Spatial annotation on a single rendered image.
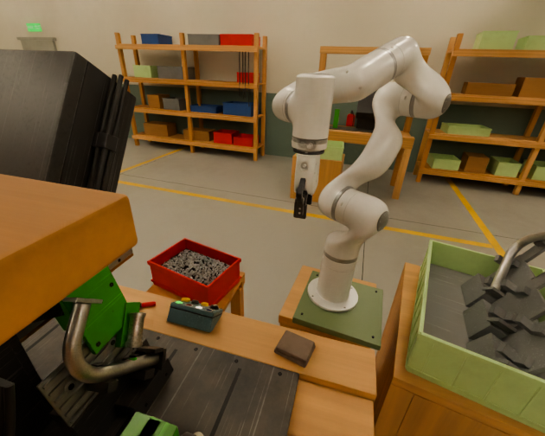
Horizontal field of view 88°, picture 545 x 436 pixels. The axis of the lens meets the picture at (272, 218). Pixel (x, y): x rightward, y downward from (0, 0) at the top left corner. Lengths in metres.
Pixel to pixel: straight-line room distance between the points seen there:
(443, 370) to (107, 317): 0.92
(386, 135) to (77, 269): 0.88
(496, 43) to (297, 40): 3.03
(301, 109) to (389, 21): 5.29
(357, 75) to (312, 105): 0.16
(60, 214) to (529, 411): 1.12
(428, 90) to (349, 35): 4.98
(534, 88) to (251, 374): 5.47
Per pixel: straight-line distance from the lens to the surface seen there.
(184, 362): 0.90
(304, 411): 0.84
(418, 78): 0.96
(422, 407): 1.15
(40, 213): 0.20
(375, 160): 0.93
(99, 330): 0.75
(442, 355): 1.02
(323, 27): 5.98
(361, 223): 0.86
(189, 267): 1.24
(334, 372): 0.88
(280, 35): 6.14
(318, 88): 0.64
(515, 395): 1.09
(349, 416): 0.86
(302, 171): 0.67
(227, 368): 0.87
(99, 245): 0.20
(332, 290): 1.05
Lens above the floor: 1.61
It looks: 27 degrees down
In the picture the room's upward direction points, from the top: 2 degrees clockwise
